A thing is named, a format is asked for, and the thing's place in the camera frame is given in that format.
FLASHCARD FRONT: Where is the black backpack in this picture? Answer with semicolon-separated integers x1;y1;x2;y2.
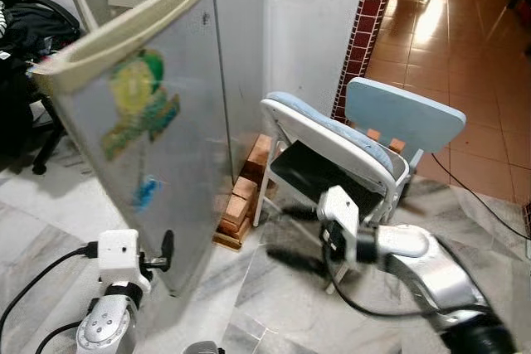
4;0;84;61

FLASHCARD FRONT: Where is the green yellow fruit sticker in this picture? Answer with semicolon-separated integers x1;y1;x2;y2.
101;47;182;162

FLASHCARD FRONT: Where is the grey white fridge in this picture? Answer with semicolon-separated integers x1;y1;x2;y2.
56;0;268;185

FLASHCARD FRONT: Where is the black office chair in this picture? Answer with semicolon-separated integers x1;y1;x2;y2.
0;56;67;177

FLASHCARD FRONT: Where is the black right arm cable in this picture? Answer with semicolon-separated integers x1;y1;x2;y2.
328;238;499;320

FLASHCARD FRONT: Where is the grey robot leg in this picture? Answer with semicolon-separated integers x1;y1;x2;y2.
183;340;225;354

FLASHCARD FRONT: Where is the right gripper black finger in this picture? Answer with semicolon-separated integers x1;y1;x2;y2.
278;203;326;224
265;248;329;276

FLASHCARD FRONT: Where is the thin black floor cable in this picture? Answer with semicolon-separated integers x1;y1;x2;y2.
430;153;531;240

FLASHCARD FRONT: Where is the white light blue folding chair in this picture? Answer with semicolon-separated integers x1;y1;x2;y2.
253;76;467;295

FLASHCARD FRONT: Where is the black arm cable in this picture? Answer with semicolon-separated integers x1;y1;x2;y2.
33;321;84;354
0;242;100;330
328;238;499;320

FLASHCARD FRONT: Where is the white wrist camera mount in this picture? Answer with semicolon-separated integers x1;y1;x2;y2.
318;187;362;247
98;230;154;293

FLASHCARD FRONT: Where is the small blue sticker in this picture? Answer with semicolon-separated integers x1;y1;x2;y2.
131;174;163;211

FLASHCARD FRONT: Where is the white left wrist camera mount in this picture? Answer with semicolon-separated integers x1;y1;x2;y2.
98;230;154;293

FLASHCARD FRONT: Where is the dark red tiled pillar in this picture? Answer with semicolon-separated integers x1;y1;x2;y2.
332;0;401;123

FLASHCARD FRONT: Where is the grey fridge door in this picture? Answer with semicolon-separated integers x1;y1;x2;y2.
32;0;237;297

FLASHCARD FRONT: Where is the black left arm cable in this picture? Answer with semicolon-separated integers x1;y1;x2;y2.
33;321;84;354
0;242;100;330

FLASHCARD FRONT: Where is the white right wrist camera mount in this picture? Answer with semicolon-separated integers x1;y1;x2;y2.
318;187;362;247

